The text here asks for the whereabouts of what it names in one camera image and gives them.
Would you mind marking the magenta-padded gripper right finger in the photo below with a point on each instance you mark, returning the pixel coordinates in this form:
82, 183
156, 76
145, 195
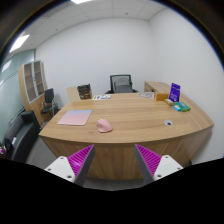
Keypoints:
150, 160

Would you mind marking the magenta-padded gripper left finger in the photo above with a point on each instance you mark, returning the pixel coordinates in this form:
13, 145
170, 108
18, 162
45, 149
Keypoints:
80, 160

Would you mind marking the pink computer mouse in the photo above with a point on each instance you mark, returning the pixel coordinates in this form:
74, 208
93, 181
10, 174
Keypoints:
104, 126

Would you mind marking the pink and blue mouse pad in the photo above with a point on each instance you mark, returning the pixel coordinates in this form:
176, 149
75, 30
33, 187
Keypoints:
75, 117

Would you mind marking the cyan small box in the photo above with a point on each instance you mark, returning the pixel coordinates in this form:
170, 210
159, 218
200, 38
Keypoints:
177, 108

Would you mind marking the small beige box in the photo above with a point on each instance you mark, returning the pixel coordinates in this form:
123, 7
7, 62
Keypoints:
169, 102

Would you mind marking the green small box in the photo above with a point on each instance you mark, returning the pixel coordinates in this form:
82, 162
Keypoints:
184, 106

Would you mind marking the black sofa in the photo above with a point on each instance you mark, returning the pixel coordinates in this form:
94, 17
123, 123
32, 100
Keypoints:
21, 133

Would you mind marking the orange box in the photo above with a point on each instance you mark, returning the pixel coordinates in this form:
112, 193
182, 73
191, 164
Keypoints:
162, 96

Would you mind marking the wide brown cardboard box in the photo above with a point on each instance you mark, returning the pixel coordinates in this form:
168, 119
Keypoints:
85, 95

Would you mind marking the round white paper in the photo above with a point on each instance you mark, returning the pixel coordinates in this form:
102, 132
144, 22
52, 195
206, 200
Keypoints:
146, 95

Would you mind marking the white printed paper sheet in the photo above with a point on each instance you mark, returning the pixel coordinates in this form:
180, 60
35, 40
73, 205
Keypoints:
101, 97

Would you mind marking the black visitor chair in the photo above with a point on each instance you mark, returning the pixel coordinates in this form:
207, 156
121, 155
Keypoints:
49, 96

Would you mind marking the purple standing sign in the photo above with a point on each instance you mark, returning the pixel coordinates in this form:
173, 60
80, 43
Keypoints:
174, 92

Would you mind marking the black flat box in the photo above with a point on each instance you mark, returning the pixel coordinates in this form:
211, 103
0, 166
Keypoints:
84, 87

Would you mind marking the wooden side desk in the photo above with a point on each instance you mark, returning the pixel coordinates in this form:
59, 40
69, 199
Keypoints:
155, 86

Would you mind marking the wooden shelf unit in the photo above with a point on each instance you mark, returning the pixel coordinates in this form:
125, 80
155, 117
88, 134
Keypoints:
29, 96

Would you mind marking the black mesh office chair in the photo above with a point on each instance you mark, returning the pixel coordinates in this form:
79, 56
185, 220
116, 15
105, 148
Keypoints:
121, 84

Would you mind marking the ceiling light panels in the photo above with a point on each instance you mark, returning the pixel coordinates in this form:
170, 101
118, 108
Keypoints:
19, 42

